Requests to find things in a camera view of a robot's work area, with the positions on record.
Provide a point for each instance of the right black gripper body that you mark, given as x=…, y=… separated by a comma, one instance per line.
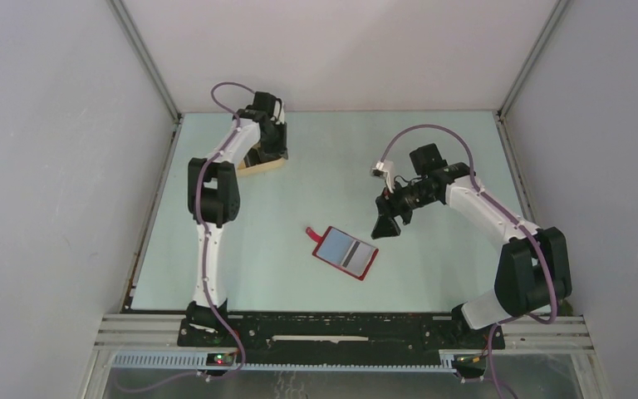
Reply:
x=404, y=199

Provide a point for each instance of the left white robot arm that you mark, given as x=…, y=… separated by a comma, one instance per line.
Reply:
x=258, y=133

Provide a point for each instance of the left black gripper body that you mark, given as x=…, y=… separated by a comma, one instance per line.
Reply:
x=275, y=145

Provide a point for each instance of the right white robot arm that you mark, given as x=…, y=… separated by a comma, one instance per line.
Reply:
x=533, y=268

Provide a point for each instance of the red card holder wallet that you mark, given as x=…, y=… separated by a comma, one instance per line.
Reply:
x=343, y=252

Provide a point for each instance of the aluminium frame rail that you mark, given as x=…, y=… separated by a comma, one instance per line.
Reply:
x=150, y=341

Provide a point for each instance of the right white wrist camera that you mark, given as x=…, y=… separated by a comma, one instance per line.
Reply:
x=385, y=170

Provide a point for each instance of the beige oval tray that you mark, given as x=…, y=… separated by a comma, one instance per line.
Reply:
x=252, y=164

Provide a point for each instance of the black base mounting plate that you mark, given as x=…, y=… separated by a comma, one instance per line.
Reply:
x=343, y=339

